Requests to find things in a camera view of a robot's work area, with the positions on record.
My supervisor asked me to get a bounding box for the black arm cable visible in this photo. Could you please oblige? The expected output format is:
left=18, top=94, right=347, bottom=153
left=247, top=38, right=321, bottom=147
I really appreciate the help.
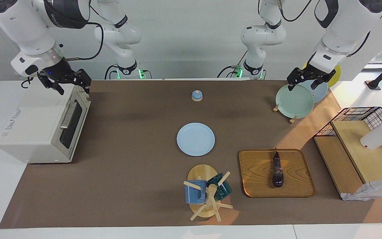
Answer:
left=345, top=31, right=371, bottom=57
left=66, top=22, right=104, bottom=62

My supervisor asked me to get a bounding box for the pale blue racked plate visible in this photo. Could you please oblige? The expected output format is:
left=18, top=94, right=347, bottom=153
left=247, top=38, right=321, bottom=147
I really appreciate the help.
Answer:
left=299, top=80, right=328, bottom=103

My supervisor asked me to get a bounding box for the oven door with handle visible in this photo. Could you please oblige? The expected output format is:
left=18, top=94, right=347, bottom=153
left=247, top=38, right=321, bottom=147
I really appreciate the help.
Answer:
left=52, top=87, right=91, bottom=163

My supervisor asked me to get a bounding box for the dark purple eggplant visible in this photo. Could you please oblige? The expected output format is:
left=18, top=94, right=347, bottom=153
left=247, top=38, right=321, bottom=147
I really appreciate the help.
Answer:
left=272, top=148, right=285, bottom=188

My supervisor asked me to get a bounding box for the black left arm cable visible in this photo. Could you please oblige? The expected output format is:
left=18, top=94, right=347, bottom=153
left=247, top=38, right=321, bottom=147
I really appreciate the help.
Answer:
left=345, top=31, right=371, bottom=57

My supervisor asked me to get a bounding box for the brown table mat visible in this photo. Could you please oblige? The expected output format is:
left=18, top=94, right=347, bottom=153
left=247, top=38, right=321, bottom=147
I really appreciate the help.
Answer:
left=0, top=80, right=382, bottom=229

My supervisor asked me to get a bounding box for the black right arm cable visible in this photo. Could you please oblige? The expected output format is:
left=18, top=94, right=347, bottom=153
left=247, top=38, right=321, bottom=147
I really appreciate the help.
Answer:
left=66, top=22, right=104, bottom=62

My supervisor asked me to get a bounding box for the yellow plate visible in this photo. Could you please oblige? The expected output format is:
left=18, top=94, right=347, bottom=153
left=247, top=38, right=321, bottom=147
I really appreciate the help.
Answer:
left=302, top=61, right=341, bottom=88

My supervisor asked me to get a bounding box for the wooden step shelf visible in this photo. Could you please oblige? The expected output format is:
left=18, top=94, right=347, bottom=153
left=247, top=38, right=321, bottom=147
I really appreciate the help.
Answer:
left=313, top=120, right=382, bottom=199

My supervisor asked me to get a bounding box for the black wire basket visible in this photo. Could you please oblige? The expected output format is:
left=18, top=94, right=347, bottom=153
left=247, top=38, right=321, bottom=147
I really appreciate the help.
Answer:
left=314, top=107, right=382, bottom=176

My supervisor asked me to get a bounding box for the light blue plate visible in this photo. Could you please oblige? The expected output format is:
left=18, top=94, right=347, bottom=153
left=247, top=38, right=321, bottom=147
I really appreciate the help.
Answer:
left=177, top=122, right=216, bottom=157

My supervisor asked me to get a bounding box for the wooden mug tree stand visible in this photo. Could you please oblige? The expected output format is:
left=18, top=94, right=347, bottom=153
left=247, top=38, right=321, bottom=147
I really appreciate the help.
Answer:
left=183, top=164, right=233, bottom=222

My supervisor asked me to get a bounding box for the wooden plate rack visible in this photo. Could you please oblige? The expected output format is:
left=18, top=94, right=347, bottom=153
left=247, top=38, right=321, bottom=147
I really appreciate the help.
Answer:
left=273, top=104, right=298, bottom=124

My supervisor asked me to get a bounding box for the dark green mug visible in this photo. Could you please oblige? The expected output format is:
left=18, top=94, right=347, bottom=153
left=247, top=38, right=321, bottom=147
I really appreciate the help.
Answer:
left=206, top=173, right=232, bottom=201

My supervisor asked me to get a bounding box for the white toaster oven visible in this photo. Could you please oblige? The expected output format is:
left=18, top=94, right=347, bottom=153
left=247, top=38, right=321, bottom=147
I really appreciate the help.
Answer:
left=0, top=83, right=91, bottom=164

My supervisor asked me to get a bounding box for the wooden serving tray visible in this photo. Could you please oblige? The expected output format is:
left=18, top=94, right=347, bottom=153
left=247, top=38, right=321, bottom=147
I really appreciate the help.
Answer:
left=238, top=149, right=316, bottom=198

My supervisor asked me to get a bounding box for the pale green plate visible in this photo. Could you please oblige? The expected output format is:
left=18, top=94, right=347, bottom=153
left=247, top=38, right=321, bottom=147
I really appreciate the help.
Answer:
left=275, top=84, right=315, bottom=119

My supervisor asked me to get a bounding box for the white patterned cloth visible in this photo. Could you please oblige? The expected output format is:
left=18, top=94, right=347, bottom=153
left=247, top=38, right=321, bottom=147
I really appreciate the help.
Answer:
left=342, top=179, right=382, bottom=201

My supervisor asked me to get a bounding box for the white cup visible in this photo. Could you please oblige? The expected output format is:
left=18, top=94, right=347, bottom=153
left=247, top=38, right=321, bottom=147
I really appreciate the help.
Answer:
left=360, top=123, right=382, bottom=150

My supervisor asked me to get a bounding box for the blue mug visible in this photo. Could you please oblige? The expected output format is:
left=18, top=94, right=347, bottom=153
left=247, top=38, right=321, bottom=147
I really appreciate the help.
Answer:
left=184, top=180, right=207, bottom=204

